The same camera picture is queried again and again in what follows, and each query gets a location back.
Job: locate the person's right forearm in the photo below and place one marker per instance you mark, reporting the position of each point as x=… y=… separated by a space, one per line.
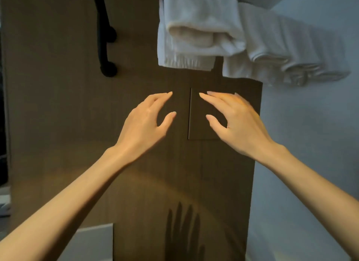
x=314 y=190

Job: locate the black towel rail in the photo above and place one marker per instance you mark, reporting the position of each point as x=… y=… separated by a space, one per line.
x=102 y=30

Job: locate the wooden back panel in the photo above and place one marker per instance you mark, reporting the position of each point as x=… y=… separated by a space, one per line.
x=56 y=115

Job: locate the person's left hand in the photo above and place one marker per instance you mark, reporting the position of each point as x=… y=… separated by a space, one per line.
x=140 y=129

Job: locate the person's right hand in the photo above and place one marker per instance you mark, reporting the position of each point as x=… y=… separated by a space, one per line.
x=244 y=129

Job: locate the grey stone backsplash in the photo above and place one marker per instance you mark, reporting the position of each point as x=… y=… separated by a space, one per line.
x=89 y=244

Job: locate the person's left forearm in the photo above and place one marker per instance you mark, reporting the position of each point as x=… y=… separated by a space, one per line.
x=61 y=207

